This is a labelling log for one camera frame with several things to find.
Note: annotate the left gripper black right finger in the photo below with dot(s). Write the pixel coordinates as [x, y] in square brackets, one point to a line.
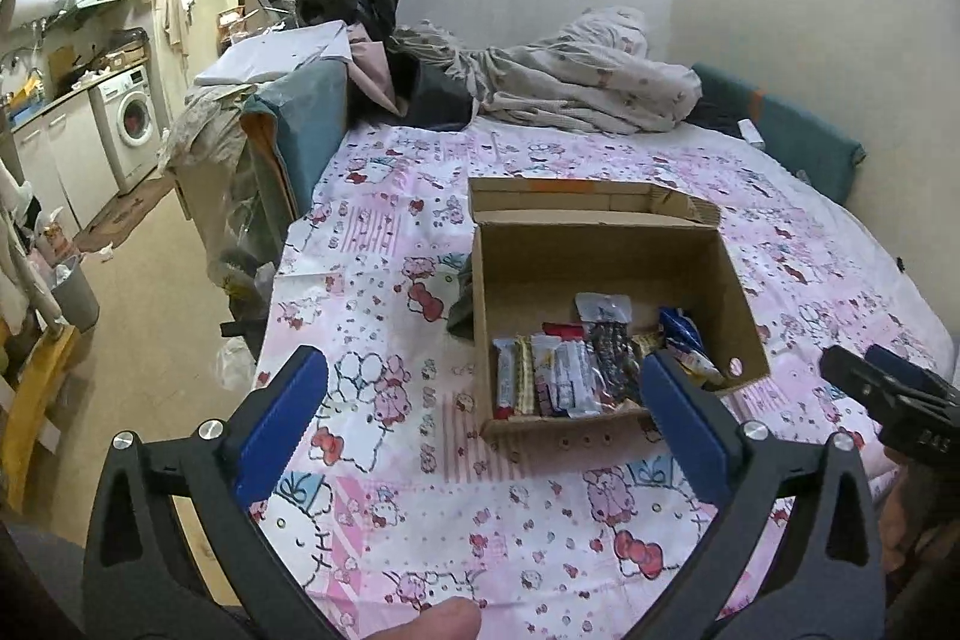
[825, 579]

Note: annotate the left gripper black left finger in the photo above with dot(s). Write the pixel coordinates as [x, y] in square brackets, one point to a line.
[140, 579]

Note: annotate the white red snack packet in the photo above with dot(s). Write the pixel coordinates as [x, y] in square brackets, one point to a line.
[574, 377]

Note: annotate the white rice cake snack packet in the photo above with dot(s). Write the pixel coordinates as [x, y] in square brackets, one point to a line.
[506, 378]

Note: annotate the person's left hand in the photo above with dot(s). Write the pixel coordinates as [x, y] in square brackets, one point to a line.
[455, 619]

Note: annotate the yellow wooden chair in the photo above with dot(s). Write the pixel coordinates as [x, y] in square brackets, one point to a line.
[40, 381]

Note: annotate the blue yellow snack bag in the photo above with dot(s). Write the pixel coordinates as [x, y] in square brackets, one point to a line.
[684, 343]

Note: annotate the teal cushion right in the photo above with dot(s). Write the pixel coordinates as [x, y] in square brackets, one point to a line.
[803, 143]

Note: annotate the grey waste bin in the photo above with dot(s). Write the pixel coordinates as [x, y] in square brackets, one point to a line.
[72, 292]

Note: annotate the tan cracker packet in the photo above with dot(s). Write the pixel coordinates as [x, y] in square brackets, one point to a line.
[525, 377]

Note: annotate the small brown snack packet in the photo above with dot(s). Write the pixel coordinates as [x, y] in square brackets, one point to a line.
[543, 355]

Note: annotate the brown cardboard box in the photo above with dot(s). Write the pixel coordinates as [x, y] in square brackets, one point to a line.
[560, 252]

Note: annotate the crumpled floral blanket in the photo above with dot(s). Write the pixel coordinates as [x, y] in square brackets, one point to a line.
[594, 75]

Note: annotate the white washing machine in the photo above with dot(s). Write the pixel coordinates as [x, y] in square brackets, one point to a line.
[123, 109]

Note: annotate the teal padded furniture left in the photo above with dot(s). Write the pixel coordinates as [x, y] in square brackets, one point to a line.
[294, 126]

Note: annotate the pink cloth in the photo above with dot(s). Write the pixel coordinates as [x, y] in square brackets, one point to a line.
[369, 69]

